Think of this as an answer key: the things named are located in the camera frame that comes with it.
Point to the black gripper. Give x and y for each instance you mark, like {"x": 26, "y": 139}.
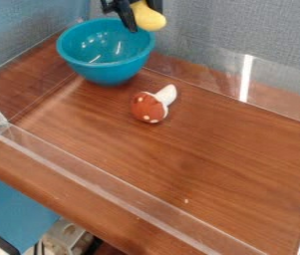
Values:
{"x": 122, "y": 7}

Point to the yellow toy banana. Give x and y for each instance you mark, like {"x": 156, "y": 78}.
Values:
{"x": 149, "y": 19}

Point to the blue plastic bowl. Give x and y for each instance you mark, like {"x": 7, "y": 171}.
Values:
{"x": 103, "y": 51}

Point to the red white toy mushroom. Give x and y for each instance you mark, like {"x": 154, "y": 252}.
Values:
{"x": 149, "y": 107}

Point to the grey power strip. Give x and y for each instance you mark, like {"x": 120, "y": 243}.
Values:
{"x": 65, "y": 239}

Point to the clear acrylic tray wall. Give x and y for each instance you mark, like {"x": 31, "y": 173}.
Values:
{"x": 204, "y": 184}

